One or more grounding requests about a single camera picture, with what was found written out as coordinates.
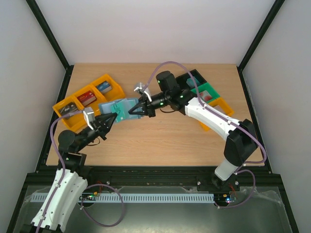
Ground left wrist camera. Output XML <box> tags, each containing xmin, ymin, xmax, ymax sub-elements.
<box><xmin>83</xmin><ymin>107</ymin><xmax>95</xmax><ymax>130</ymax></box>

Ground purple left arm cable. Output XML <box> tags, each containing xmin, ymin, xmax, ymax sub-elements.
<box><xmin>35</xmin><ymin>110</ymin><xmax>86</xmax><ymax>233</ymax></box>

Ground orange storage bin right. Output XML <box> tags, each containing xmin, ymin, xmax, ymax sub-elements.
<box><xmin>204</xmin><ymin>96</ymin><xmax>234</xmax><ymax>117</ymax></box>

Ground blue cards stack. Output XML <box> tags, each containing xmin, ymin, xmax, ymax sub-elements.
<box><xmin>96</xmin><ymin>81</ymin><xmax>112</xmax><ymax>94</ymax></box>

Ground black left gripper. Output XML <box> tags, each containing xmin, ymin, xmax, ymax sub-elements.
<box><xmin>76</xmin><ymin>112</ymin><xmax>117</xmax><ymax>152</ymax></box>

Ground black storage bin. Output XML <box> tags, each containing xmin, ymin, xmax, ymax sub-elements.
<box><xmin>175</xmin><ymin>69</ymin><xmax>207</xmax><ymax>89</ymax></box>

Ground teal VIP card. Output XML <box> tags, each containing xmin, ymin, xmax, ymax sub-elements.
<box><xmin>110</xmin><ymin>102</ymin><xmax>129</xmax><ymax>123</ymax></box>

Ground red white april cards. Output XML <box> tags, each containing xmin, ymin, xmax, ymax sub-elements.
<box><xmin>200</xmin><ymin>90</ymin><xmax>213</xmax><ymax>102</ymax></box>

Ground black frame post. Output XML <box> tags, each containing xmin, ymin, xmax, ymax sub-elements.
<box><xmin>237</xmin><ymin>0</ymin><xmax>285</xmax><ymax>71</ymax></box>
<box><xmin>25</xmin><ymin>0</ymin><xmax>73</xmax><ymax>71</ymax></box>

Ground black frame post right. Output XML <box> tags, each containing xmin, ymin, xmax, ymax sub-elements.
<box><xmin>237</xmin><ymin>0</ymin><xmax>285</xmax><ymax>71</ymax></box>

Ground white slotted cable duct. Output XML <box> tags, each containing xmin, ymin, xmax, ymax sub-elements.
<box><xmin>31</xmin><ymin>191</ymin><xmax>215</xmax><ymax>203</ymax></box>

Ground black VIP cards stack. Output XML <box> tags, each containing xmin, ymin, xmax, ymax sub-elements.
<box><xmin>59</xmin><ymin>102</ymin><xmax>78</xmax><ymax>116</ymax></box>

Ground black frame post left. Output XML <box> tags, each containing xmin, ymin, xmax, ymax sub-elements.
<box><xmin>25</xmin><ymin>0</ymin><xmax>73</xmax><ymax>71</ymax></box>

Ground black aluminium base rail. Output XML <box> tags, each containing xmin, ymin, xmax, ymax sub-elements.
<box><xmin>26</xmin><ymin>165</ymin><xmax>280</xmax><ymax>190</ymax></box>

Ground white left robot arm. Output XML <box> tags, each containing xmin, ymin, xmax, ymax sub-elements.
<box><xmin>20</xmin><ymin>110</ymin><xmax>117</xmax><ymax>233</ymax></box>

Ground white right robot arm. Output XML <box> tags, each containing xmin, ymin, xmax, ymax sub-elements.
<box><xmin>128</xmin><ymin>71</ymin><xmax>258</xmax><ymax>190</ymax></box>

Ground teal cards in black bin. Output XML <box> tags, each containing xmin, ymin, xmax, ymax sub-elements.
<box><xmin>186</xmin><ymin>78</ymin><xmax>201</xmax><ymax>89</ymax></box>

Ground orange triple bin left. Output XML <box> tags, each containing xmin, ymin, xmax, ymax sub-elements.
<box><xmin>52</xmin><ymin>74</ymin><xmax>125</xmax><ymax>117</ymax></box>

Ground red cards stack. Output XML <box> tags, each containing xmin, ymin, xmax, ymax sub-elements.
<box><xmin>77</xmin><ymin>91</ymin><xmax>97</xmax><ymax>106</ymax></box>

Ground blue card holder wallet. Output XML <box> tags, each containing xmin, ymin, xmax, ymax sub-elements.
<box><xmin>98</xmin><ymin>98</ymin><xmax>142</xmax><ymax>123</ymax></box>

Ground green storage bin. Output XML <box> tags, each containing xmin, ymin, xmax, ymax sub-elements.
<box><xmin>198</xmin><ymin>83</ymin><xmax>220</xmax><ymax>103</ymax></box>

